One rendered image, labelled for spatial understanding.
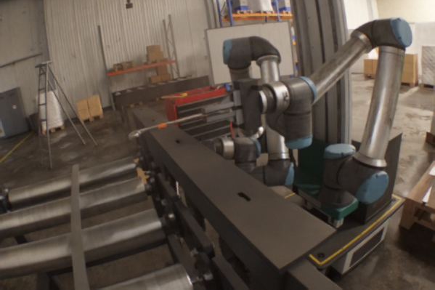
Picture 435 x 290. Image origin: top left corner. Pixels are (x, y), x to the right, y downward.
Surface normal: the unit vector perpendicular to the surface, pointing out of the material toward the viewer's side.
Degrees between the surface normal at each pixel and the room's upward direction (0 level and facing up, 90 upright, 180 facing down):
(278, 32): 90
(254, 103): 90
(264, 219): 0
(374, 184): 95
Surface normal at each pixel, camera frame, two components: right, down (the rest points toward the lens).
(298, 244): -0.15, -0.95
